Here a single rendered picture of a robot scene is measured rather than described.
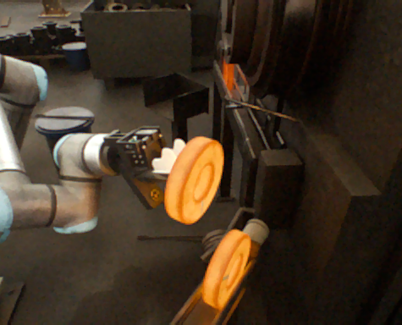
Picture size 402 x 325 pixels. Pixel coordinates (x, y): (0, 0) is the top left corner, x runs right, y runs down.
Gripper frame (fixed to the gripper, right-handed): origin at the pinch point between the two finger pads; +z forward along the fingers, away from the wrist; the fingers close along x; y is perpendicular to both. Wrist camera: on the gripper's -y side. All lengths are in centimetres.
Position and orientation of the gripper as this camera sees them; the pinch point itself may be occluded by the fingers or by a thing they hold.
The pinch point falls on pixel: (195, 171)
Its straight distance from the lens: 55.4
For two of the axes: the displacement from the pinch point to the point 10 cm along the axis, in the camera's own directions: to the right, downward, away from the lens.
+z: 8.2, 0.6, -5.7
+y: -2.4, -8.7, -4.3
